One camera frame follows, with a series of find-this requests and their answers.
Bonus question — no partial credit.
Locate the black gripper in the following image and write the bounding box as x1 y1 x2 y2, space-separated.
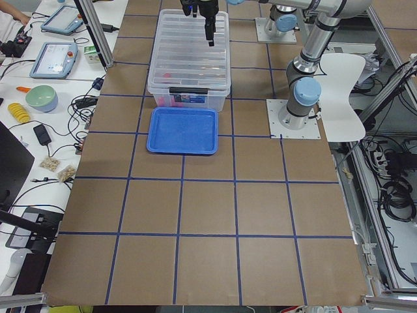
196 0 218 47

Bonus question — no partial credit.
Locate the clear plastic storage box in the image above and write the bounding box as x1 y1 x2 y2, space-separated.
147 8 233 113

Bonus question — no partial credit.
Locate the blue plastic tray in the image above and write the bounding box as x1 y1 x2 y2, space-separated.
147 107 218 155

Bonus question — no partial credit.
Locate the green white carton box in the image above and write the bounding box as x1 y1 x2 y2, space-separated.
83 46 100 64

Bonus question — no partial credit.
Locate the white plastic chair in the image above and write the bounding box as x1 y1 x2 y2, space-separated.
315 53 366 142

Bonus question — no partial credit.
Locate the blue teach pendant tablet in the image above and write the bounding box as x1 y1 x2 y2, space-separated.
29 42 78 79
40 5 83 35

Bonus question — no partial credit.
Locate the green and blue bowl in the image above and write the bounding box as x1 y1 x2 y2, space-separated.
25 85 58 113

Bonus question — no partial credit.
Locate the orange toy carrot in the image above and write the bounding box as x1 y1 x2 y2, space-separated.
16 86 31 93

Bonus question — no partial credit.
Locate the black power adapter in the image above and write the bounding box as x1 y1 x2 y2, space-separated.
33 124 51 146

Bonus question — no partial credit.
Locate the snack bag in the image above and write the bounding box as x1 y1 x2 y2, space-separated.
39 156 61 172
57 165 77 183

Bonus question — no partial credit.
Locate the yellow toy corn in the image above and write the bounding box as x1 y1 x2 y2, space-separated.
7 102 31 124

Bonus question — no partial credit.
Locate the black monitor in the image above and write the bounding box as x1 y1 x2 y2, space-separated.
0 123 35 211

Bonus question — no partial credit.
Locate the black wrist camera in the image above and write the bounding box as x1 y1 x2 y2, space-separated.
180 0 194 16

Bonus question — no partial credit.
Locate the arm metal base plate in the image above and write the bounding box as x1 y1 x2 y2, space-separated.
266 99 321 140
255 18 296 44

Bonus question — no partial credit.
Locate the black box latch handle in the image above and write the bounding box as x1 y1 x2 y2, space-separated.
169 87 209 95

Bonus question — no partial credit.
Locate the aluminium frame post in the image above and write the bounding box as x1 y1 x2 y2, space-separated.
74 0 114 68

